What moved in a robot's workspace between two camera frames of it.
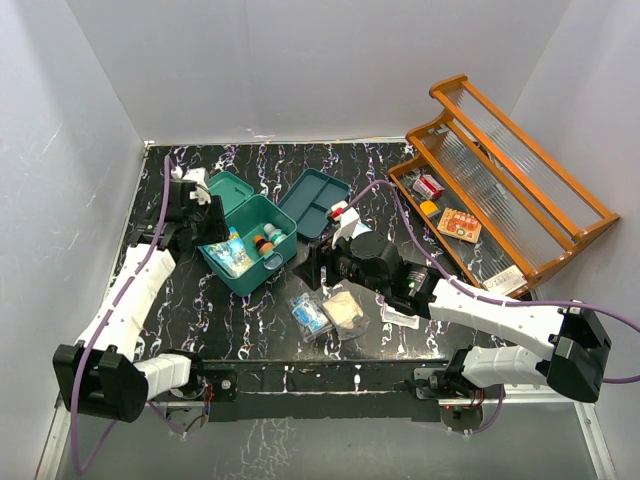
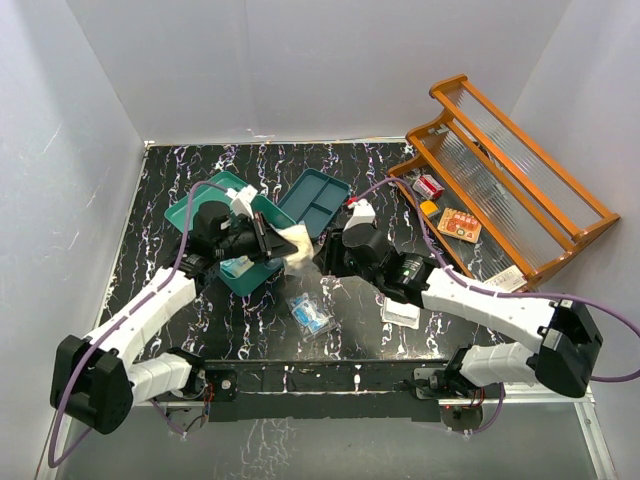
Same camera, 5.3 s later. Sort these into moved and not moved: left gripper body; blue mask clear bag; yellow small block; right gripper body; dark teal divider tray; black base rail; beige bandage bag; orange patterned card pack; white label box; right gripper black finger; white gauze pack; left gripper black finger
Moved: right gripper black finger; left gripper black finger; beige bandage bag; left gripper body
Not moved: right gripper body; yellow small block; white label box; blue mask clear bag; white gauze pack; black base rail; orange patterned card pack; dark teal divider tray
